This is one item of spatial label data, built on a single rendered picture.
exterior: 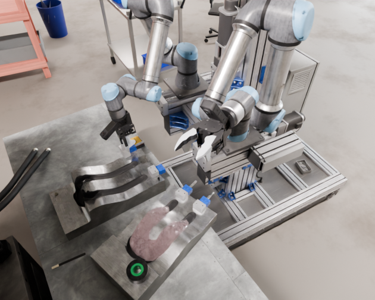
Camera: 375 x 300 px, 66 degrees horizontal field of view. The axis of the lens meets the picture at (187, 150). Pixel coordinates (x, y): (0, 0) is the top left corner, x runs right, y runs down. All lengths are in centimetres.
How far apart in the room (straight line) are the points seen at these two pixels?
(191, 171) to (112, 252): 126
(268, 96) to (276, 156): 41
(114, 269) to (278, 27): 104
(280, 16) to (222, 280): 100
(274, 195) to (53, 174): 152
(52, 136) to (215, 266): 123
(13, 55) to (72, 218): 296
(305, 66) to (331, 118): 187
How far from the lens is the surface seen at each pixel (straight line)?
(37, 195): 166
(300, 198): 232
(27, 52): 409
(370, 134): 350
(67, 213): 146
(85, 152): 177
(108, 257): 124
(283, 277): 224
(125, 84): 137
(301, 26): 104
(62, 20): 514
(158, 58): 132
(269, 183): 236
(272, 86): 118
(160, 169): 145
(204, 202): 137
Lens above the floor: 201
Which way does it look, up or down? 46 degrees down
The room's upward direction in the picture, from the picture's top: straight up
